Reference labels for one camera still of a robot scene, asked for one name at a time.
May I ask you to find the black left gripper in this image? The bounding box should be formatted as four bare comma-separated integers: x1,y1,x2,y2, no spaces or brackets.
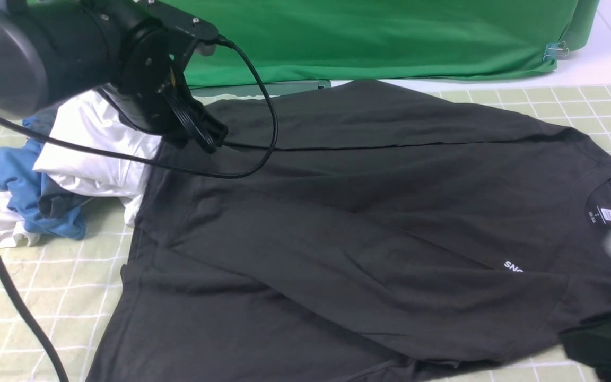
101,1,229,154

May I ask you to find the dark gray long-sleeved shirt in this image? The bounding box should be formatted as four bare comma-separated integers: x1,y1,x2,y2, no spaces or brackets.
87,81,611,381

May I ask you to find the white crumpled shirt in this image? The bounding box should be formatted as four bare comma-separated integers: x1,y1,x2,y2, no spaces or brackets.
33,89,164,228

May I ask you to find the green backdrop cloth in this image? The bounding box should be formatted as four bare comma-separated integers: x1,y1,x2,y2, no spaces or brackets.
164,1,598,83

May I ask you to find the blue crumpled garment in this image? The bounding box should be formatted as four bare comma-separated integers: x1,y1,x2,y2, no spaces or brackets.
0,137,88,241

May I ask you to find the white crumpled cloth under pile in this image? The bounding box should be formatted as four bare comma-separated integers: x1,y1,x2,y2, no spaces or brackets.
0,192,40,248

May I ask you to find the metal binder clip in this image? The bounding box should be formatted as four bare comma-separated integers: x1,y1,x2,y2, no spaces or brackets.
543,41,570,62

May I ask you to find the black camera cable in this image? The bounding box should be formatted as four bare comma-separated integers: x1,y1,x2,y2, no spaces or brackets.
0,36,279,382

